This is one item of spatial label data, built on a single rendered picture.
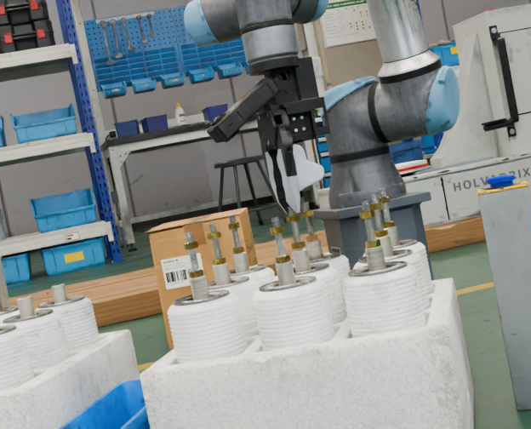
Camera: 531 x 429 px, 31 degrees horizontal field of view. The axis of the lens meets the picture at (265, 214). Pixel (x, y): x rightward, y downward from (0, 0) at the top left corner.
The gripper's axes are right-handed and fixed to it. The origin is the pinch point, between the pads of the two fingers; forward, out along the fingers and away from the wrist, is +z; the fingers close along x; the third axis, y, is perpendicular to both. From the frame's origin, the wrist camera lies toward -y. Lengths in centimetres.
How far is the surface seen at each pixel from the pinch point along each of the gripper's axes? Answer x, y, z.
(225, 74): 552, 159, -75
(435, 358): -25.6, 6.0, 20.2
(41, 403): 4.0, -37.9, 19.5
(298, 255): -0.9, 0.0, 7.3
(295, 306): -14.8, -6.3, 11.9
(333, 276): -3.7, 3.5, 10.8
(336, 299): -3.9, 3.2, 14.0
